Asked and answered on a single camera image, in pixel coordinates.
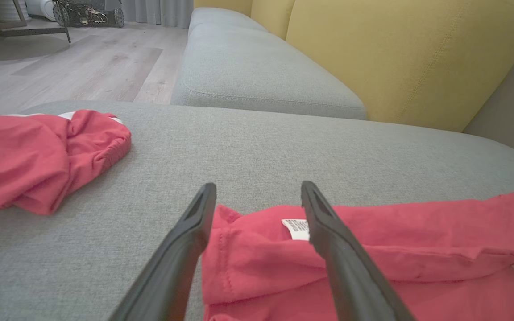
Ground dark metal frame side table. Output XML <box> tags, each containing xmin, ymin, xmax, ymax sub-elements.
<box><xmin>0</xmin><ymin>0</ymin><xmax>72</xmax><ymax>66</ymax></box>

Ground red jersey with white trim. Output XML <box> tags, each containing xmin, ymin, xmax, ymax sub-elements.
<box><xmin>201</xmin><ymin>185</ymin><xmax>514</xmax><ymax>321</ymax></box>

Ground grey curtain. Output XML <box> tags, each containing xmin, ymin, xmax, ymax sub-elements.
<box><xmin>121</xmin><ymin>0</ymin><xmax>194</xmax><ymax>28</ymax></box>

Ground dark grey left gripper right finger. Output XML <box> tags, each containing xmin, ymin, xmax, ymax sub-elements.
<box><xmin>300</xmin><ymin>180</ymin><xmax>418</xmax><ymax>321</ymax></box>

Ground grey sofa seat cushion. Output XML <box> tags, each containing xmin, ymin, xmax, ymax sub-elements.
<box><xmin>170</xmin><ymin>22</ymin><xmax>368</xmax><ymax>121</ymax></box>
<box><xmin>188</xmin><ymin>7</ymin><xmax>270</xmax><ymax>36</ymax></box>

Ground white round appliance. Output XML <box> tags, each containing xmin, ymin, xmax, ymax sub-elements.
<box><xmin>25</xmin><ymin>0</ymin><xmax>57</xmax><ymax>21</ymax></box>

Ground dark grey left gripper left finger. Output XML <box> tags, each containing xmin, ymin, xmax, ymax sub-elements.
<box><xmin>108</xmin><ymin>182</ymin><xmax>217</xmax><ymax>321</ymax></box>

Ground red shorts with white band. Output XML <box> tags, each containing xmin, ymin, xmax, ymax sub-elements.
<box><xmin>0</xmin><ymin>109</ymin><xmax>132</xmax><ymax>219</ymax></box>

